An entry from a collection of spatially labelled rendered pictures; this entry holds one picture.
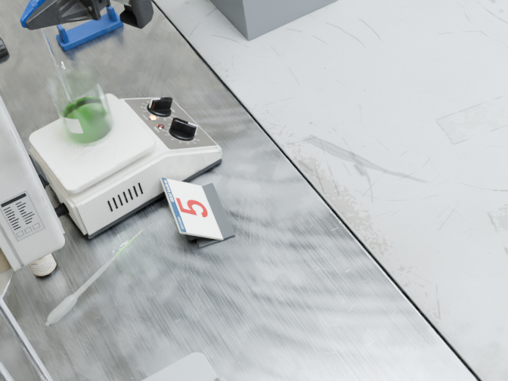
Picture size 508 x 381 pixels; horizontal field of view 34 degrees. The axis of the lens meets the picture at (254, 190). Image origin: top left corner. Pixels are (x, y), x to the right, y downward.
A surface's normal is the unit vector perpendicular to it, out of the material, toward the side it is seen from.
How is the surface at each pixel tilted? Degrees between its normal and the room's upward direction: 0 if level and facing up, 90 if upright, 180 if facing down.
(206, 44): 0
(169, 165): 90
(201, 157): 90
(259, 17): 90
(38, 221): 90
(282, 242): 0
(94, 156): 0
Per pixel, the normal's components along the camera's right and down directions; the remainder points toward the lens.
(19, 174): 0.49, 0.62
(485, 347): -0.12, -0.65
